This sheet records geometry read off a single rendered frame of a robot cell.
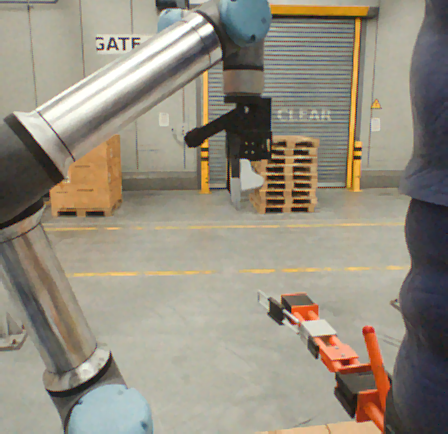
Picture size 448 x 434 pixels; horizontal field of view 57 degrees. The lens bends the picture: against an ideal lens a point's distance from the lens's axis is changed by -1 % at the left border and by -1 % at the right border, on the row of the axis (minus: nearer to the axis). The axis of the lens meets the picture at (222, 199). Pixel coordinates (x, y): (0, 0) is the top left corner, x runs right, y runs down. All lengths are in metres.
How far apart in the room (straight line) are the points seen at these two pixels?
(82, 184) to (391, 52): 7.43
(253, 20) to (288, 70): 9.31
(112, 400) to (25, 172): 0.37
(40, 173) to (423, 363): 0.47
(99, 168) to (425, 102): 6.93
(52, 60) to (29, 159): 9.82
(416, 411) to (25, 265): 0.54
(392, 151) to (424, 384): 10.35
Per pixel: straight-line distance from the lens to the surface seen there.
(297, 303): 1.12
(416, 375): 0.55
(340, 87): 10.20
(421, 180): 0.47
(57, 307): 0.70
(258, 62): 0.77
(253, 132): 0.76
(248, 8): 0.59
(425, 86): 0.47
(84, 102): 0.52
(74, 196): 7.46
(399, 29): 10.94
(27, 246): 0.66
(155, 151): 9.81
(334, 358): 0.93
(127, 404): 0.69
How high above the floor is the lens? 1.68
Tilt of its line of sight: 11 degrees down
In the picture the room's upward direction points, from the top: straight up
